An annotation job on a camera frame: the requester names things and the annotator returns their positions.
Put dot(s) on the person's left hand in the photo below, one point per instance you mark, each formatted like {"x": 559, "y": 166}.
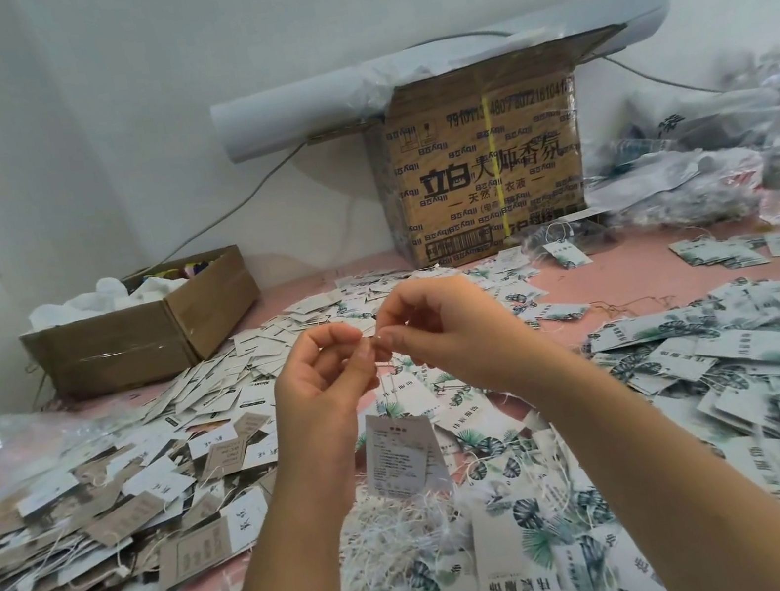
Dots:
{"x": 319, "y": 402}

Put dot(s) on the person's right hand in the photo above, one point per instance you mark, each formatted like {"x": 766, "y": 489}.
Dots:
{"x": 464, "y": 327}

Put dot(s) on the heap of small tags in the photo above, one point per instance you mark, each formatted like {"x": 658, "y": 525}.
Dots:
{"x": 257, "y": 348}

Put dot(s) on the single white leaf print tag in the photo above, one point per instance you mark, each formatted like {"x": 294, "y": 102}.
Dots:
{"x": 403, "y": 452}

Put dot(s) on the pile of brown white tags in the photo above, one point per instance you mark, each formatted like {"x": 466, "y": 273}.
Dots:
{"x": 87, "y": 540}

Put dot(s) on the pile of green leaf tags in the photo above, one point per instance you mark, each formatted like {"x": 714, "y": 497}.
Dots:
{"x": 750, "y": 416}

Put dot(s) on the person's right forearm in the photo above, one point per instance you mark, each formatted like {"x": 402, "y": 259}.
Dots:
{"x": 703, "y": 492}

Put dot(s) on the large printed cardboard box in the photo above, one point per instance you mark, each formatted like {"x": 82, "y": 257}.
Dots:
{"x": 488, "y": 169}

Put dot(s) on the small open cardboard box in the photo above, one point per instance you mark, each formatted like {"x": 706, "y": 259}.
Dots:
{"x": 140, "y": 328}

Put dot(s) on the white crumpled material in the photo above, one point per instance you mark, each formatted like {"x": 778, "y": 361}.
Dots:
{"x": 105, "y": 298}

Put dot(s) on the white roll in plastic wrap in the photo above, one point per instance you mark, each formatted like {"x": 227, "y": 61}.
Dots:
{"x": 304, "y": 104}

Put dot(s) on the clear plastic bag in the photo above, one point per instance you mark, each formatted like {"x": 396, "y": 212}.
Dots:
{"x": 35, "y": 432}

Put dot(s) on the heap of clear plastic bags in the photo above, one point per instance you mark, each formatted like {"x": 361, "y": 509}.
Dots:
{"x": 728, "y": 160}

